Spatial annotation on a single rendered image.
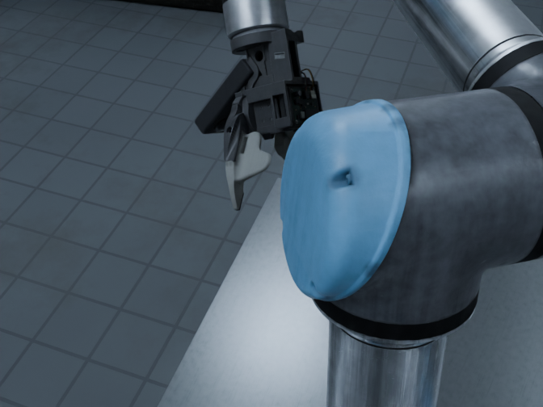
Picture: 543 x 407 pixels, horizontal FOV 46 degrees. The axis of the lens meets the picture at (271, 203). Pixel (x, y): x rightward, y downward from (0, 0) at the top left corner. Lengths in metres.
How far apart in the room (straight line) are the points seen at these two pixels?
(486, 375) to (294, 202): 0.71
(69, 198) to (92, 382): 0.83
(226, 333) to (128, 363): 1.01
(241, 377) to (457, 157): 0.71
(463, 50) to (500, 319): 0.69
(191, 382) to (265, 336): 0.14
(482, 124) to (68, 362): 1.82
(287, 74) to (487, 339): 0.58
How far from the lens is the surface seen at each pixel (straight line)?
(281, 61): 0.74
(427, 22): 0.57
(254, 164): 0.71
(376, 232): 0.35
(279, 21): 0.76
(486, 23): 0.53
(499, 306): 1.16
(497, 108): 0.40
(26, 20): 3.81
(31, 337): 2.19
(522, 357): 1.11
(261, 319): 1.07
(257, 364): 1.03
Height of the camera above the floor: 1.71
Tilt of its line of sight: 45 degrees down
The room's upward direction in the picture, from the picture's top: straight up
